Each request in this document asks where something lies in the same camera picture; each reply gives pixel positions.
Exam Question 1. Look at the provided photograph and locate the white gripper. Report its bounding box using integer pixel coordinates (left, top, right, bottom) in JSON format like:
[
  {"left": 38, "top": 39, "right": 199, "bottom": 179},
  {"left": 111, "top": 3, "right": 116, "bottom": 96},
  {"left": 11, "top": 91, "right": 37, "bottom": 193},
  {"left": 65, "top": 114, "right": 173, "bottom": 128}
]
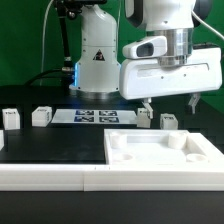
[{"left": 119, "top": 47, "right": 222, "bottom": 119}]

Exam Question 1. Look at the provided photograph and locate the white cable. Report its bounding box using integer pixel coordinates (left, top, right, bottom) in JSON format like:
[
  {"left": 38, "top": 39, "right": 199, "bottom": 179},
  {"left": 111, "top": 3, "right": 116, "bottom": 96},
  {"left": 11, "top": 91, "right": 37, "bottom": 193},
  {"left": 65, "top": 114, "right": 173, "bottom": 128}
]
[{"left": 40, "top": 0, "right": 55, "bottom": 78}]

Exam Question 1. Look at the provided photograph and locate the white block at left edge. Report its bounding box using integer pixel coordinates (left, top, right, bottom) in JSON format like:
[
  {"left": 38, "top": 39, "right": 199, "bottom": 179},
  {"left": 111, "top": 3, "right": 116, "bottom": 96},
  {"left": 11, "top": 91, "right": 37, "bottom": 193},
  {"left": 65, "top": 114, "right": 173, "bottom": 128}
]
[{"left": 0, "top": 130, "right": 4, "bottom": 151}]

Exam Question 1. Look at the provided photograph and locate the white tag sheet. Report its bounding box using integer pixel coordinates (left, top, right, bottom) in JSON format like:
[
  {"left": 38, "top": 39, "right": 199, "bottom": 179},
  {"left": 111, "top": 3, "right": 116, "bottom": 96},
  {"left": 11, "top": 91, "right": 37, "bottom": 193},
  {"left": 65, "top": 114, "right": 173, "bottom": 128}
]
[{"left": 52, "top": 109, "right": 136, "bottom": 125}]

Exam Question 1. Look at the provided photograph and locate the white L-shaped fence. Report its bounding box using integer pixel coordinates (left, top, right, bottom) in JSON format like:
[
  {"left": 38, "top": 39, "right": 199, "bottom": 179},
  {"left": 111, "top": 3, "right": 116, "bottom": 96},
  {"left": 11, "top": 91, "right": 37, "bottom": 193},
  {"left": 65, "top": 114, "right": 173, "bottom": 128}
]
[{"left": 0, "top": 132, "right": 224, "bottom": 192}]

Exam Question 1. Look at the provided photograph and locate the black cable bundle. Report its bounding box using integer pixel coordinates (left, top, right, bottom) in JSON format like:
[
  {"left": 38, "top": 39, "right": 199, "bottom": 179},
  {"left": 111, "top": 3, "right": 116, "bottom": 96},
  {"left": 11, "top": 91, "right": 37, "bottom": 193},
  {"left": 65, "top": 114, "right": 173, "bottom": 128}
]
[{"left": 23, "top": 67, "right": 75, "bottom": 87}]

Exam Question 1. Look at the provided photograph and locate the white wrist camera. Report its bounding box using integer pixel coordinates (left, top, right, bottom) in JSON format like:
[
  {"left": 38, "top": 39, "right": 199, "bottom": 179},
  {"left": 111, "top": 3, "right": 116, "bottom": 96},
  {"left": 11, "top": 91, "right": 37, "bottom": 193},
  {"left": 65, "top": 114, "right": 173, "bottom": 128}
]
[{"left": 122, "top": 36, "right": 168, "bottom": 59}]

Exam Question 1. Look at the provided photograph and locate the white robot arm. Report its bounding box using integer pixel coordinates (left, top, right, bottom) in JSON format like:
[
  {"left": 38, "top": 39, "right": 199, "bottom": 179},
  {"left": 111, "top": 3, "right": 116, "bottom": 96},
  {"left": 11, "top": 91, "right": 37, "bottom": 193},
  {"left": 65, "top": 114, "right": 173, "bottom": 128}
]
[{"left": 71, "top": 0, "right": 222, "bottom": 117}]

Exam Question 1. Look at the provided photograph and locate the white square tabletop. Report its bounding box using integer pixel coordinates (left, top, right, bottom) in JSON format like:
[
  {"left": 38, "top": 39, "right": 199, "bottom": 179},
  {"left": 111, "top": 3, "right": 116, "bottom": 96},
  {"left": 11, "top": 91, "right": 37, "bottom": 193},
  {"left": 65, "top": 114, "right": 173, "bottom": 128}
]
[{"left": 104, "top": 129, "right": 224, "bottom": 166}]

